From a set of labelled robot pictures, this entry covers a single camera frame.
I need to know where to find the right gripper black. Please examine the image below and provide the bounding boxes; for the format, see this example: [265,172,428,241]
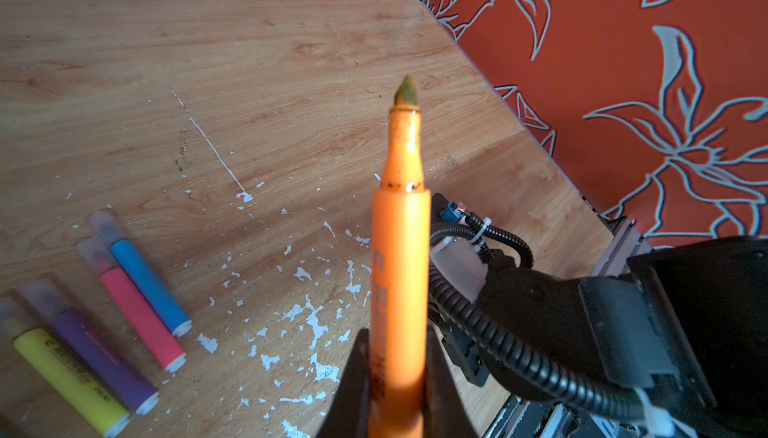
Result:
[316,311,489,438]

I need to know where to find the orange marker pen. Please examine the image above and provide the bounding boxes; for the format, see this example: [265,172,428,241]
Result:
[368,78,431,437]

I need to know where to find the blue marker pen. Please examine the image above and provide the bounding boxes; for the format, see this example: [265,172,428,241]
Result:
[89,210,192,337]

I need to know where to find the purple marker pen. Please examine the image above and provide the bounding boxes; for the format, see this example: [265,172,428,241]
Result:
[21,278,159,415]

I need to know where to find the pink marker pen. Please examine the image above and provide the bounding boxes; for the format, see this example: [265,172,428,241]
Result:
[77,237,186,373]

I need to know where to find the yellow marker pen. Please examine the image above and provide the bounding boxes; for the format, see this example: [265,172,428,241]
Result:
[1,297,130,437]

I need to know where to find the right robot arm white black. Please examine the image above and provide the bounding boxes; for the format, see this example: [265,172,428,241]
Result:
[429,237,767,437]

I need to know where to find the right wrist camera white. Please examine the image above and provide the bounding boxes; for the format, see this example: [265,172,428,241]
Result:
[429,200,493,301]

